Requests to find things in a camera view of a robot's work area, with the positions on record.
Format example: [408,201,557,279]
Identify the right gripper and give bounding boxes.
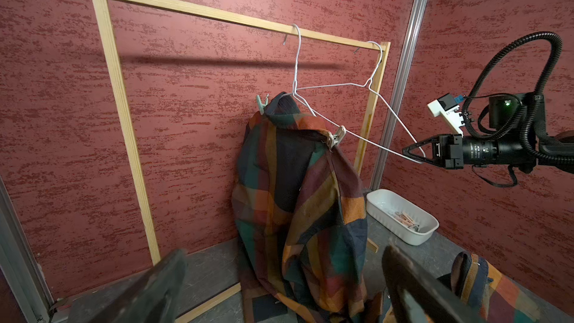
[402,134,464,170]

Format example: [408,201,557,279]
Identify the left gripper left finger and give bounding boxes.
[91,249,187,322]

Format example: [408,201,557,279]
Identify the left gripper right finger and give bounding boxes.
[382,245,484,322]

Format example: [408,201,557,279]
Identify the white wire hanger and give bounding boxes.
[295,39,428,165]
[281,23,409,153]

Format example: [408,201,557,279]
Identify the plaid shirt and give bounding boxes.
[232,94,368,322]
[438,251,541,322]

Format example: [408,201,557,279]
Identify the white clothespin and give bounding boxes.
[327,126,347,150]

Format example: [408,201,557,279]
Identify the grey clothespin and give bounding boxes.
[256,94,269,115]

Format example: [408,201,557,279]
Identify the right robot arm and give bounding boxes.
[402,31,573,188]

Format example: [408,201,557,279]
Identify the clothespins in tray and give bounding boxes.
[393,212,420,233]

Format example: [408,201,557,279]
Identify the white plastic tray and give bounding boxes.
[366,189,439,246]

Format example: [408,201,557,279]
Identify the wooden clothes rack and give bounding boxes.
[84,0,392,323]

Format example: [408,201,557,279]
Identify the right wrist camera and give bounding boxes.
[428,94,464,135]

